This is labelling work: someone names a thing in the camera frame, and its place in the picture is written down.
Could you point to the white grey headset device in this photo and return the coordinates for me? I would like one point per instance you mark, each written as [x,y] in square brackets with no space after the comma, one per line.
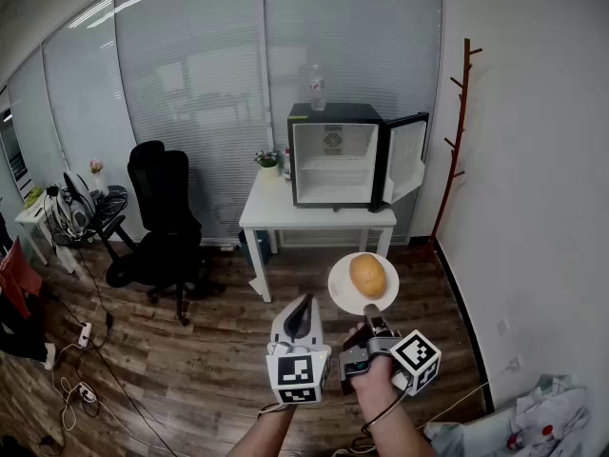
[78,203]

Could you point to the white round plate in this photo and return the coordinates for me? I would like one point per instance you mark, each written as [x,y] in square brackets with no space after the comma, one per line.
[340,289]

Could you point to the red cloth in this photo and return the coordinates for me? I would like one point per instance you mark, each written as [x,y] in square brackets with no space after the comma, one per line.
[19,274]

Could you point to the person's right forearm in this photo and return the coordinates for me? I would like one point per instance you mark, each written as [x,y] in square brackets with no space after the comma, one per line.
[395,426]

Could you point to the crumpled white bedding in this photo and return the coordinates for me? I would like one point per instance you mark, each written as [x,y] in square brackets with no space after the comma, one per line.
[547,417]

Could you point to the white rectangular table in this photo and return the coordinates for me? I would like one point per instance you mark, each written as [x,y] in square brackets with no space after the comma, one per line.
[271,212]

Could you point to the black power adapter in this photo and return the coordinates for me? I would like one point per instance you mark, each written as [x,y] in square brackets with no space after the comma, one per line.
[109,321]

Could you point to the clear plastic water bottle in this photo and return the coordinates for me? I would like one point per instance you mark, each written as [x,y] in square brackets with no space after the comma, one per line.
[317,94]

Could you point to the black mini fridge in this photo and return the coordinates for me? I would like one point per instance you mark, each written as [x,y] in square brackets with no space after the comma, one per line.
[349,109]

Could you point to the black clothing pile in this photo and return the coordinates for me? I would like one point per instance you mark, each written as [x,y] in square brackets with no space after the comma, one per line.
[19,331]

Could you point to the black office chair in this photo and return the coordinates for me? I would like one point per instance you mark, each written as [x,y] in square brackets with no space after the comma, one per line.
[162,193]

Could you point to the small white side table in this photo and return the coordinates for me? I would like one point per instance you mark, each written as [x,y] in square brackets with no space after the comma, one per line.
[33,216]

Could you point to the white power strip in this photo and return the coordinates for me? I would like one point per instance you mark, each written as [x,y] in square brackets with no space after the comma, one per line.
[85,333]
[86,391]

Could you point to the small white bottle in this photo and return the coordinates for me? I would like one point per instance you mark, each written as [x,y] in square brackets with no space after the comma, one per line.
[287,167]

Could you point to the person's right hand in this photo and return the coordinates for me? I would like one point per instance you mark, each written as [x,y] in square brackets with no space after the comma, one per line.
[376,381]

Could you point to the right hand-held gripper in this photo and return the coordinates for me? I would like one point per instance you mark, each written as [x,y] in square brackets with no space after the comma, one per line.
[416,360]

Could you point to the small potted plant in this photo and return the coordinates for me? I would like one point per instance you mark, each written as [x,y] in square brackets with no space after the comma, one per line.
[268,161]

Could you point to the green item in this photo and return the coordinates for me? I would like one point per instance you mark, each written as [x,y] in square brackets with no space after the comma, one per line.
[33,197]

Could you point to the red-brown wooden coat rack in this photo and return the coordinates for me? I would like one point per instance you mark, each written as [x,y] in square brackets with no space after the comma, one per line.
[463,94]

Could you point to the white sock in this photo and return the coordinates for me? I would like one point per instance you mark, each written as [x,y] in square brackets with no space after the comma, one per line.
[50,356]

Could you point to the person's left forearm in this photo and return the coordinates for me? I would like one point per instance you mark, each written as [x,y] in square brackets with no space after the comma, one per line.
[264,436]

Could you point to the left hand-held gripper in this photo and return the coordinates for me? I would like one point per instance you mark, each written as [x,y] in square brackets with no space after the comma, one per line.
[297,374]

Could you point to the pink flowers in vase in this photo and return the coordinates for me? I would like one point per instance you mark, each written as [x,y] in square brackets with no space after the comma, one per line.
[96,167]

